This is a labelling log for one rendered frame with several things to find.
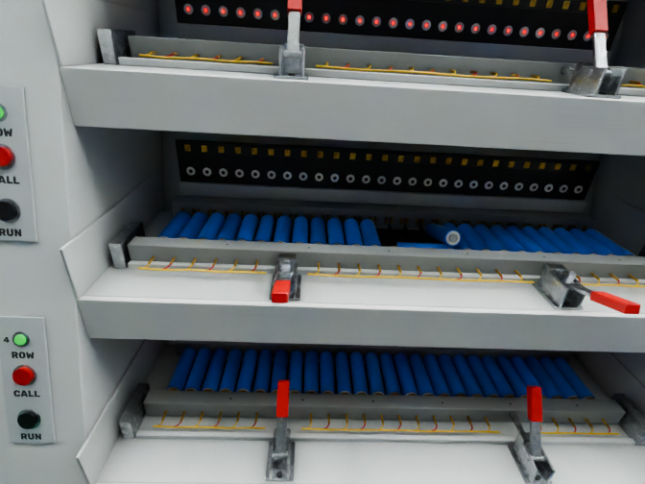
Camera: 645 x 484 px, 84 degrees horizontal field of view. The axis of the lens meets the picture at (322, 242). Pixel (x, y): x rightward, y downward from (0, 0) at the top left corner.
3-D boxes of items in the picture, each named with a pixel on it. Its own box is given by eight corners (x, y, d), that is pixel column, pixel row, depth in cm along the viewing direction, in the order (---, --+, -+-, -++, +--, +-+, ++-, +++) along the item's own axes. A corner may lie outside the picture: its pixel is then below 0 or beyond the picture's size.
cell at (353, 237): (357, 231, 45) (363, 258, 40) (342, 230, 45) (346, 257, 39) (358, 218, 44) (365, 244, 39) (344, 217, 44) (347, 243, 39)
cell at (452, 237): (430, 220, 45) (452, 226, 38) (441, 228, 45) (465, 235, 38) (421, 232, 45) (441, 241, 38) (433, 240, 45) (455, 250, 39)
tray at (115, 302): (710, 354, 36) (773, 276, 31) (88, 338, 33) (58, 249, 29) (580, 253, 54) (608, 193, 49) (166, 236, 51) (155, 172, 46)
